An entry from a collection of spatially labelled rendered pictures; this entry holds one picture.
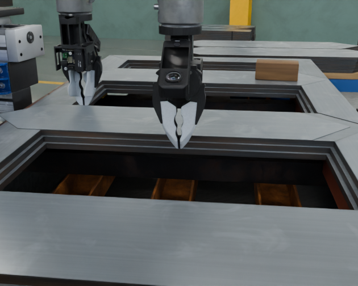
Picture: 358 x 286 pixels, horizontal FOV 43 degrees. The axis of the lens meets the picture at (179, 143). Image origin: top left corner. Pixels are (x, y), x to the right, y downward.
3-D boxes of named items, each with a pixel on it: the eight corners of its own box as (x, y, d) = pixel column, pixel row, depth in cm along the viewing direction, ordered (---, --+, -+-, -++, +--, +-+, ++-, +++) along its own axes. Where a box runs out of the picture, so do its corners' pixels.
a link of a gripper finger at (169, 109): (182, 139, 85) (182, 91, 82) (178, 150, 80) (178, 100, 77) (165, 138, 86) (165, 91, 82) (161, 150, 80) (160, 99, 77)
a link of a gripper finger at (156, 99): (180, 121, 80) (180, 72, 77) (179, 124, 78) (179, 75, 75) (154, 120, 80) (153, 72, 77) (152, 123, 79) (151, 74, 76)
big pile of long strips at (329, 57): (357, 55, 203) (359, 42, 201) (384, 74, 166) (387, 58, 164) (180, 52, 212) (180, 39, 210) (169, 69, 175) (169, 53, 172)
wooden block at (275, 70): (296, 77, 134) (298, 60, 133) (297, 81, 129) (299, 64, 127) (255, 75, 137) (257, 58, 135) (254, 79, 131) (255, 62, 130)
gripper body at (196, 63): (204, 89, 83) (205, 22, 79) (200, 102, 75) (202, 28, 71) (162, 88, 84) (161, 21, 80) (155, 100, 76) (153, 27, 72)
